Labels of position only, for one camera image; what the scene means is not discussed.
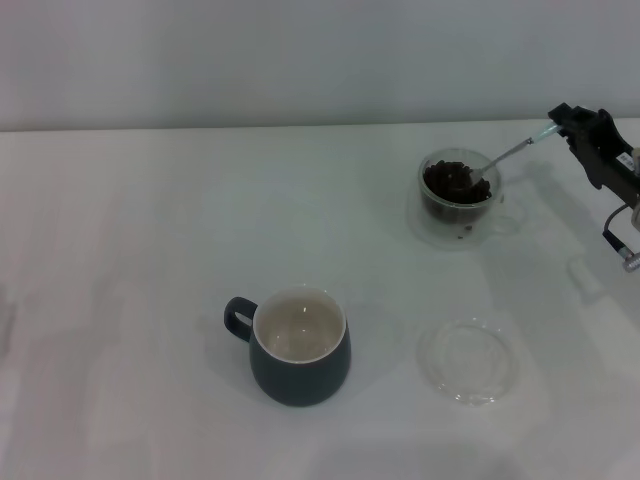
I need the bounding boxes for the metal spoon with light-blue handle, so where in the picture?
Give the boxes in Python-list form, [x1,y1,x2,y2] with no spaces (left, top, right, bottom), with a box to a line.
[468,123,559,185]

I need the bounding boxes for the coffee beans pile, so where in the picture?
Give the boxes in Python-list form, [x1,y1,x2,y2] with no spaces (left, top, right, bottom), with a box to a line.
[422,159,493,206]

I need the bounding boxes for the clear double-walled glass cup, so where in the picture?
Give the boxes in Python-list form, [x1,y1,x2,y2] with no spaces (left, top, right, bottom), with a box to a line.
[405,146,527,247]

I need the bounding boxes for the clear glass saucer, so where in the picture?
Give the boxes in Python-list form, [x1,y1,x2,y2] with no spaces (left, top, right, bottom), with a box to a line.
[416,314,522,408]

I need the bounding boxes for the dark mug with white interior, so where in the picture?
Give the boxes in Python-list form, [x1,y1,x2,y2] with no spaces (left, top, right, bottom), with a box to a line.
[222,283,353,408]

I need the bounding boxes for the black cable with silver plug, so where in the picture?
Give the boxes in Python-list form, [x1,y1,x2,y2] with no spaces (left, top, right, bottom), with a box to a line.
[601,201,640,274]

